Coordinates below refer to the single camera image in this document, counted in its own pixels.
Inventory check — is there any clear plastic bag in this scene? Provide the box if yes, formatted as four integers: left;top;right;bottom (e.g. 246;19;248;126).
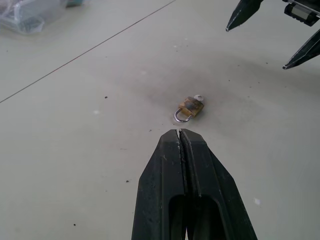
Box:
0;0;83;36

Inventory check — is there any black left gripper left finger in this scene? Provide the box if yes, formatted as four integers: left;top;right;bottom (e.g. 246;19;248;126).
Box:
131;128;189;240

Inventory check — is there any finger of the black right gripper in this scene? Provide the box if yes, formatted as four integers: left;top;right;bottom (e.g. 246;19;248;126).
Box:
282;28;320;70
225;0;265;33

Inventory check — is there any small brass padlock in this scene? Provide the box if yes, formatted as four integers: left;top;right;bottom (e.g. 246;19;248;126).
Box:
174;96;205;123

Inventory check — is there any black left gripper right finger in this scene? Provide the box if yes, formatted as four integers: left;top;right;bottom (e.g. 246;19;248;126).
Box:
180;128;259;240

